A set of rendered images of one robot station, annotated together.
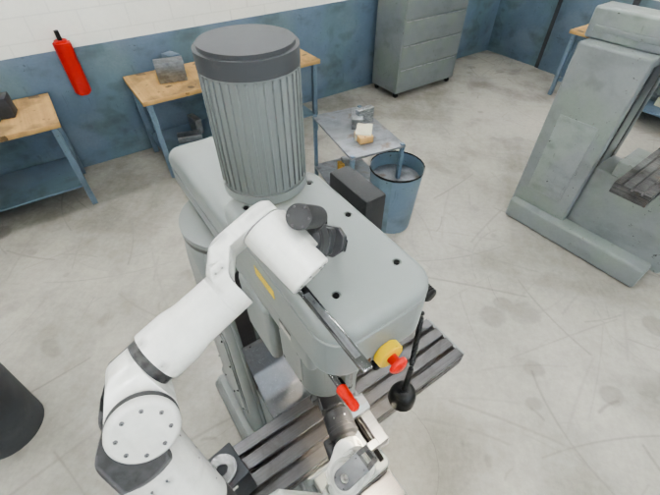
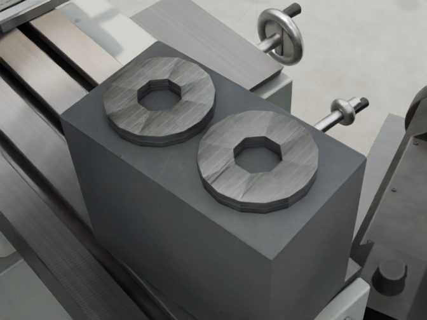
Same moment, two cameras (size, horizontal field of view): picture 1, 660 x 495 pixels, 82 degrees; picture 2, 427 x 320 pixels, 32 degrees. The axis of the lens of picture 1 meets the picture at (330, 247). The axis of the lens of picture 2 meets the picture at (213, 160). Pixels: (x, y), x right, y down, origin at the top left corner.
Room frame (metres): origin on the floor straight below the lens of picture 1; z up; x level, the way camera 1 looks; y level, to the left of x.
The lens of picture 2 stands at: (0.32, 0.75, 1.53)
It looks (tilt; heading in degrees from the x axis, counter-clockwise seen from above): 50 degrees down; 267
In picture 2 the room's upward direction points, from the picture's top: 4 degrees counter-clockwise
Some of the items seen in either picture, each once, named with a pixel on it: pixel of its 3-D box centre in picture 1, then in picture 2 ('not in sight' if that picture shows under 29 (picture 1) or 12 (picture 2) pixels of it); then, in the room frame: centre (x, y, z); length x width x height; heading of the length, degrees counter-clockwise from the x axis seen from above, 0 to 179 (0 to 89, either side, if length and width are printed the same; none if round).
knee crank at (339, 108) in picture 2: not in sight; (328, 122); (0.05, -0.17, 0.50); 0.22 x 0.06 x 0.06; 34
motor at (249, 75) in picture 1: (256, 119); not in sight; (0.77, 0.16, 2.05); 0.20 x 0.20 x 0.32
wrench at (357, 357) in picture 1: (323, 315); not in sight; (0.37, 0.01, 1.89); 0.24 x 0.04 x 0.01; 35
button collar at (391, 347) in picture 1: (388, 354); not in sight; (0.38, -0.11, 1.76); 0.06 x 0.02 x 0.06; 124
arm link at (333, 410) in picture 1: (334, 409); not in sight; (0.48, -0.01, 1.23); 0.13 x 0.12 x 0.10; 109
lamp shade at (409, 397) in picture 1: (403, 393); not in sight; (0.44, -0.20, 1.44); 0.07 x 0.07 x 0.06
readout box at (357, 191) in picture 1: (357, 206); not in sight; (1.00, -0.09, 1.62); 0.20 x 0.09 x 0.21; 34
